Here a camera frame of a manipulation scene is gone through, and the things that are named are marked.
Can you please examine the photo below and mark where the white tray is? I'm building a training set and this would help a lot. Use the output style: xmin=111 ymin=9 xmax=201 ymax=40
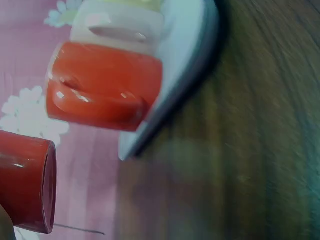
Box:
xmin=118 ymin=0 xmax=221 ymax=162

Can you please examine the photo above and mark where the dark red mug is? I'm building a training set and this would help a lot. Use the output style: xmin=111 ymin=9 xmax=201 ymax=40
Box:
xmin=0 ymin=129 xmax=58 ymax=235

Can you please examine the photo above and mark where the orange mug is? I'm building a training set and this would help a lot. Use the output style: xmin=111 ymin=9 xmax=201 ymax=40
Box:
xmin=45 ymin=41 xmax=164 ymax=133

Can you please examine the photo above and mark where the yellow mug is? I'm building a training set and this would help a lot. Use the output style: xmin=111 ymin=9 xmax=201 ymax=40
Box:
xmin=99 ymin=0 xmax=163 ymax=13

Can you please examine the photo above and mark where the white mug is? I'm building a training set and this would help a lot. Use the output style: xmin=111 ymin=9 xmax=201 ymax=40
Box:
xmin=70 ymin=0 xmax=166 ymax=56

